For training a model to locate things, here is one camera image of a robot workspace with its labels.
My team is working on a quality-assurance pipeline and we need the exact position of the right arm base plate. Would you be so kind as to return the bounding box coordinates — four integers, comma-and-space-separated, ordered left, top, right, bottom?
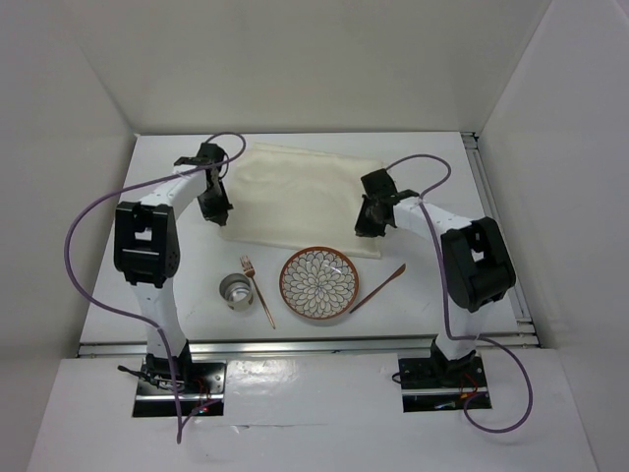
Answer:
391, 353, 492, 413

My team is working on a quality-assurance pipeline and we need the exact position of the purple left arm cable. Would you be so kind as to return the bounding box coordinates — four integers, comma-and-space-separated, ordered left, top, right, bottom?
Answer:
63, 132, 247, 443

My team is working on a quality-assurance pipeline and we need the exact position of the copper fork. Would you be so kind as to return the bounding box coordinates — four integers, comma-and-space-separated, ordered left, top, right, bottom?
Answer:
240, 256, 276, 329

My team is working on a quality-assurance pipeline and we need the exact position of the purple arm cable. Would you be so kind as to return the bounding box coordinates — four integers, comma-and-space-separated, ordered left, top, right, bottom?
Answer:
387, 153, 535, 434
63, 132, 247, 443

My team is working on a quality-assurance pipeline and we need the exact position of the aluminium front rail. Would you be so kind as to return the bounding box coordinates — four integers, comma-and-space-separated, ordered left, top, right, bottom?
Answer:
76, 334, 542, 359

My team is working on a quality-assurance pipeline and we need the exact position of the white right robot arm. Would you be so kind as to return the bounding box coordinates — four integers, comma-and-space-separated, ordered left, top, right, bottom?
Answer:
355, 169, 516, 385

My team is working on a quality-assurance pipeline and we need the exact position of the floral patterned plate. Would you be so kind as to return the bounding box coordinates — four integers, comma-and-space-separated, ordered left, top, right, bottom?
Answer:
278, 246, 360, 322

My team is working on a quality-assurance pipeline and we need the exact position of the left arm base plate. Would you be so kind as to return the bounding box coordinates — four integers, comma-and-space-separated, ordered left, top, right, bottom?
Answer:
132, 361, 227, 418

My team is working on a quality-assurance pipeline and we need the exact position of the small metal cup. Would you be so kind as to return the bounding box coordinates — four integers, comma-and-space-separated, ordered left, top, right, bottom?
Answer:
218, 273, 254, 312

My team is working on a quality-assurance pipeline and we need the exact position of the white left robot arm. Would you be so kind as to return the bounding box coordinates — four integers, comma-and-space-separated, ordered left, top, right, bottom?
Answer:
114, 143, 233, 392

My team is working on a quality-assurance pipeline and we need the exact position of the aluminium rail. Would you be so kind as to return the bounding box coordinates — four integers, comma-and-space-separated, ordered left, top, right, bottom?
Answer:
76, 334, 542, 359
461, 132, 542, 349

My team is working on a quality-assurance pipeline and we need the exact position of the aluminium right side rail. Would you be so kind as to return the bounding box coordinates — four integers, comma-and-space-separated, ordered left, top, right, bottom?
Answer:
461, 132, 542, 349

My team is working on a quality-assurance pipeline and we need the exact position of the cream cloth napkin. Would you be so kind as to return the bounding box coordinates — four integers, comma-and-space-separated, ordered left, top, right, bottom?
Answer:
220, 144, 383, 259

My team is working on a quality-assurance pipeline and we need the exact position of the copper knife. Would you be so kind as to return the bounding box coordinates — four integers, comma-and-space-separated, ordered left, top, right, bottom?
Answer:
348, 264, 407, 314

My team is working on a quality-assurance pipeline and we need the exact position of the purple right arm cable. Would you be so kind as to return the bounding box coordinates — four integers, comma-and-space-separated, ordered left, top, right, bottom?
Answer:
387, 153, 535, 434

